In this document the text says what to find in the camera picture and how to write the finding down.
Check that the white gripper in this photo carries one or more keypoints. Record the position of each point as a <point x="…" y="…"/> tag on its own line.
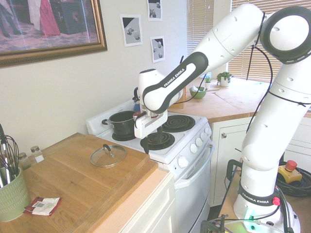
<point x="149" y="125"/>

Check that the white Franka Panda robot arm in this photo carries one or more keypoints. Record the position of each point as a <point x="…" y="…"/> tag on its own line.
<point x="262" y="136"/>

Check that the black cooking pot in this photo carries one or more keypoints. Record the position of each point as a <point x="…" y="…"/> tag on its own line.
<point x="121" y="125"/>

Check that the tiny plant in white pot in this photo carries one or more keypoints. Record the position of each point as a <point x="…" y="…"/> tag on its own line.
<point x="208" y="82"/>

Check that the green plant in white pot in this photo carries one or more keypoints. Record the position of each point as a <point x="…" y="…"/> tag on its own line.
<point x="224" y="78"/>

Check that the black coil burner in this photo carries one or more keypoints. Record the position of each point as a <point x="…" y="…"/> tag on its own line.
<point x="167" y="142"/>
<point x="178" y="122"/>
<point x="119" y="138"/>

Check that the white stove knob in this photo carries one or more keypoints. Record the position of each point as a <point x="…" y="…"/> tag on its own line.
<point x="203" y="136"/>
<point x="193" y="148"/>
<point x="198" y="141"/>
<point x="182" y="161"/>
<point x="207" y="131"/>

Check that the white electric stove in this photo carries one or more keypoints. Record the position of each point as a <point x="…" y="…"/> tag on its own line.
<point x="189" y="170"/>

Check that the wooden knife block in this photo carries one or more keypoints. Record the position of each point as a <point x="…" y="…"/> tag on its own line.
<point x="183" y="95"/>

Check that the green bowl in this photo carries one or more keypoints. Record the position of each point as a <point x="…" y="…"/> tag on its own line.
<point x="198" y="93"/>

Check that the large wooden cutting board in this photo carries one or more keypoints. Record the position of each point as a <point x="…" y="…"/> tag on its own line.
<point x="97" y="174"/>

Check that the white cabinet beside stove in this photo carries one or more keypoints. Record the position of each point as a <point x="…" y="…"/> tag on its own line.
<point x="155" y="208"/>

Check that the metal cabinet knob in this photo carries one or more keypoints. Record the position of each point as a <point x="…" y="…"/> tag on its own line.
<point x="223" y="135"/>

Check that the white cabinet with metal knob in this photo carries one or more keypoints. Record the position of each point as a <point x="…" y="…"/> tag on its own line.
<point x="226" y="170"/>

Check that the black and green clamp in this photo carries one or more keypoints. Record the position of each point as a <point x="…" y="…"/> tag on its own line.
<point x="233" y="167"/>

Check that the black clamp with screw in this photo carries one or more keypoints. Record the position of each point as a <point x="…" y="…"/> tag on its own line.
<point x="213" y="224"/>

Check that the glass spice jar white label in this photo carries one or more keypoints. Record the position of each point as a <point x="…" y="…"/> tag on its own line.
<point x="37" y="154"/>

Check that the wide wooden window blind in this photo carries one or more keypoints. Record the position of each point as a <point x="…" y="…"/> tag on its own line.
<point x="250" y="70"/>

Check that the narrow wooden window blind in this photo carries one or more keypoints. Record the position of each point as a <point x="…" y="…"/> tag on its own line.
<point x="199" y="26"/>

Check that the red and white packet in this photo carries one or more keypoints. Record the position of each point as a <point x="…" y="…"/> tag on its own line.
<point x="42" y="205"/>

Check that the glass spice jar metal cap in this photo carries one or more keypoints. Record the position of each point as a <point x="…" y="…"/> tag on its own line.
<point x="23" y="160"/>

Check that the yellow emergency stop red button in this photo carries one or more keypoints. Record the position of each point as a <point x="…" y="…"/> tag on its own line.
<point x="290" y="171"/>

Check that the green ribbed utensil holder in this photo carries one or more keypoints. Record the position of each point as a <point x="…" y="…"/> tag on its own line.
<point x="12" y="196"/>

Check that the gold framed painting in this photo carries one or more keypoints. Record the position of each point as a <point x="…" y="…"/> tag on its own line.
<point x="48" y="26"/>

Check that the grey paper print on wall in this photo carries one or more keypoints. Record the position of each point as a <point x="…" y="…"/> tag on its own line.
<point x="131" y="30"/>
<point x="158" y="49"/>
<point x="154" y="9"/>

